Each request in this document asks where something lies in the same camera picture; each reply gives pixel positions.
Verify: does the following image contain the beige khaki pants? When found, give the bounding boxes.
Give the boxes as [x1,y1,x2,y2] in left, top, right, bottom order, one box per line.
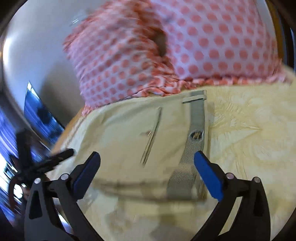
[49,90,208,240]

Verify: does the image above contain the blue window curtain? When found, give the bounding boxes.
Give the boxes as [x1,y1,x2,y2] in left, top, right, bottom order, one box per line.
[0,104,47,223]

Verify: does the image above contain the black flat screen television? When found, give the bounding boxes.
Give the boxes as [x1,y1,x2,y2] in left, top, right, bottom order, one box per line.
[24,82,64,146]

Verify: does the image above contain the yellow floral bed sheet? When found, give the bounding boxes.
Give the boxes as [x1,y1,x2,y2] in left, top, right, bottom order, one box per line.
[49,69,296,241]

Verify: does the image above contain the pink polka dot pillow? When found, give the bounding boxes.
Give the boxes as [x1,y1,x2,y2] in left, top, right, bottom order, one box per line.
[152,1,285,83]
[63,1,181,114]

